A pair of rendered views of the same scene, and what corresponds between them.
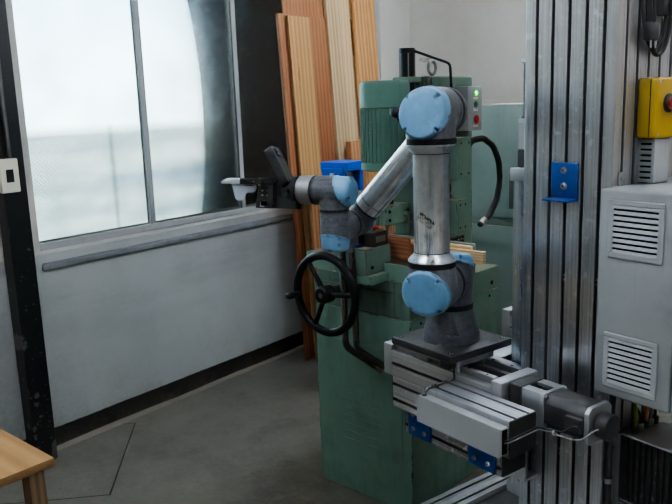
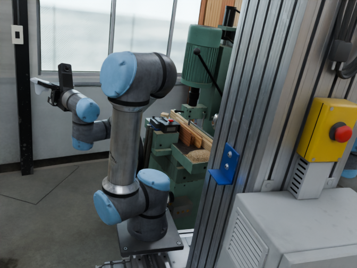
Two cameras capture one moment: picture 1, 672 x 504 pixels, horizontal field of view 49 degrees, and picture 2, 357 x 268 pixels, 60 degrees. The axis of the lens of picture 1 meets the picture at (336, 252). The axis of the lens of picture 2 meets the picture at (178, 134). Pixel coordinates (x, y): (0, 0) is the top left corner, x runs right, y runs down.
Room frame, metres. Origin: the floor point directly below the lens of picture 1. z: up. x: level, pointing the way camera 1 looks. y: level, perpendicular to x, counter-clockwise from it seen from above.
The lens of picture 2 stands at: (0.98, -0.60, 1.60)
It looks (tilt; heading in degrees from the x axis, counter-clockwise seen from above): 23 degrees down; 16
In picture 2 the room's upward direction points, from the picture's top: 9 degrees clockwise
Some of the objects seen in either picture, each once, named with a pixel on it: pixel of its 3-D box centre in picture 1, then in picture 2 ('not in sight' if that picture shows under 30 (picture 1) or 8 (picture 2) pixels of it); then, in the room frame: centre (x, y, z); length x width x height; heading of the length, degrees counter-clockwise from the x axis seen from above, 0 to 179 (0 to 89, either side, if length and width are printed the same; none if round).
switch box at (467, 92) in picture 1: (468, 108); not in sight; (2.79, -0.51, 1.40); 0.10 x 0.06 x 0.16; 138
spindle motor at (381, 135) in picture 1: (385, 126); (201, 56); (2.65, -0.19, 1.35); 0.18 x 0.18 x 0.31
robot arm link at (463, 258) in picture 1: (449, 276); (151, 190); (1.86, -0.29, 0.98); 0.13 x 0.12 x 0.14; 152
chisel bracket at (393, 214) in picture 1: (390, 215); (194, 112); (2.66, -0.20, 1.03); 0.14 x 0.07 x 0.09; 138
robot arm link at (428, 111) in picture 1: (431, 202); (125, 143); (1.75, -0.23, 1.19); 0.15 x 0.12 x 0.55; 152
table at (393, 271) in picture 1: (378, 265); (173, 141); (2.54, -0.15, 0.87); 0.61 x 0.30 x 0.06; 48
